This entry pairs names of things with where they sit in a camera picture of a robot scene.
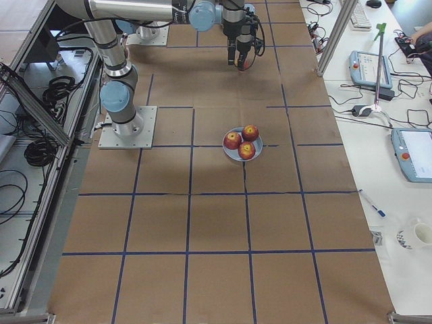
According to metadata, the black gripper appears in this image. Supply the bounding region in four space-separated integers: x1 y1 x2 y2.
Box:
227 34 254 70

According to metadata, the plate apple far side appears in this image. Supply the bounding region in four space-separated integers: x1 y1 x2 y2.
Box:
241 124 259 142

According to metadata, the plate apple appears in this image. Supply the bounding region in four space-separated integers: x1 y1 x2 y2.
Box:
223 132 242 150
238 142 256 160
241 124 259 142

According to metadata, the plate apple near centre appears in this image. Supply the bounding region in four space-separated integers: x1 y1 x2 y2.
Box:
223 132 242 150

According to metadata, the plate apple front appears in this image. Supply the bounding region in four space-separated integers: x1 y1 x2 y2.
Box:
238 142 256 160

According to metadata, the light blue plate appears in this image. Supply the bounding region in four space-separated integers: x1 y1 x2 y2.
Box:
222 128 263 162

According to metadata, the teach pendant far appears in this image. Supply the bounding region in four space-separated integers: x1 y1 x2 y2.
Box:
349 51 393 89

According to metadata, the teach pendant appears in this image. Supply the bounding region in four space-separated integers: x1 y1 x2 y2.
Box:
391 128 431 183
349 51 393 89

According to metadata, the black power adapter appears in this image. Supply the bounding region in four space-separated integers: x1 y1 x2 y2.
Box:
351 105 372 117

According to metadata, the green-tipped reacher stick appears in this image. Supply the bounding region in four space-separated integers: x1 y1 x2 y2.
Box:
371 22 387 113

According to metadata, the teach pendant near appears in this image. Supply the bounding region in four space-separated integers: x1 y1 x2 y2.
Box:
391 128 431 183

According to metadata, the white blue pen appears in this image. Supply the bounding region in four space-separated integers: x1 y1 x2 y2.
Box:
358 189 386 218

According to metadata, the white mug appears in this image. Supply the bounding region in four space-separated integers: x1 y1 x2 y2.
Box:
396 219 431 250

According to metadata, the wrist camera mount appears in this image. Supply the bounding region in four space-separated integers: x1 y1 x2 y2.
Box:
242 4 259 36

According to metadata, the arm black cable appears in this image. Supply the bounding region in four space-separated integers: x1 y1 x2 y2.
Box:
248 13 266 68

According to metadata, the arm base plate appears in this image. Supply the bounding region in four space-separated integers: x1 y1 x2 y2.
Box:
98 106 157 149
126 26 169 47

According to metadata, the aluminium frame post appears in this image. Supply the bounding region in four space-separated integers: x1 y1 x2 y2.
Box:
315 0 356 77

